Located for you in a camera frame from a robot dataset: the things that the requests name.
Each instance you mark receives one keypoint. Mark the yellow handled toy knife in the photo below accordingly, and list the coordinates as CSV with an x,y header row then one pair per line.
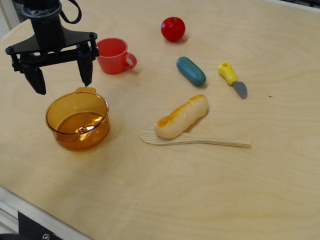
x,y
226,71

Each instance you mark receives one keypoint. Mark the red plastic cup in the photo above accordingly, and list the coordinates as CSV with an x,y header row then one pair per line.
x,y
114,57

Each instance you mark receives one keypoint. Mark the orange transparent plastic pot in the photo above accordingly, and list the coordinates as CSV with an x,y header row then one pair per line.
x,y
79,120

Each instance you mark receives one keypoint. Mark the toy bread loaf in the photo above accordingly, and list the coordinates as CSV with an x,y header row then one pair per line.
x,y
182,117

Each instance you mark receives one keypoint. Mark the red toy apple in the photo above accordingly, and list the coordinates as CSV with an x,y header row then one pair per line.
x,y
173,29

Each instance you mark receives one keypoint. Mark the wooden spatula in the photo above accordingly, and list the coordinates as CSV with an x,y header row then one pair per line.
x,y
150,137

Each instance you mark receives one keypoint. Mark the aluminium table frame rail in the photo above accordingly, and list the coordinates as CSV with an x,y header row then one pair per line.
x,y
11,204

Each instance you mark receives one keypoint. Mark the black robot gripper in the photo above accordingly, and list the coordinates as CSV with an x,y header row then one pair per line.
x,y
52,43

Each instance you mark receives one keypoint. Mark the black corner bracket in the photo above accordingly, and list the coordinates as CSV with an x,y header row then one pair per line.
x,y
28,229

